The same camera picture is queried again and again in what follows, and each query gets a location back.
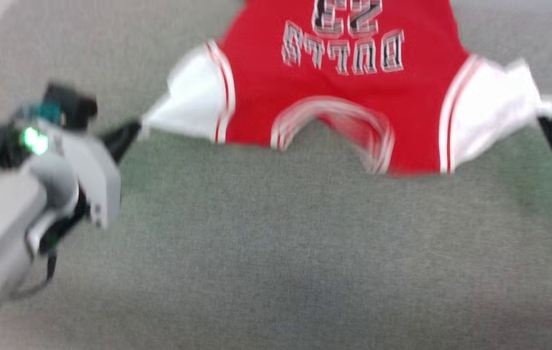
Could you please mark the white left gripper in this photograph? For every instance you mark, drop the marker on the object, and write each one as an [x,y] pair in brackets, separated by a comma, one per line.
[88,170]

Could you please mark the red basketball jersey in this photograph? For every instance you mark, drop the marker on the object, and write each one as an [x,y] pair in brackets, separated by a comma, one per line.
[344,87]

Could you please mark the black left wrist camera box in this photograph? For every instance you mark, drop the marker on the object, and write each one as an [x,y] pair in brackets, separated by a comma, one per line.
[69,107]

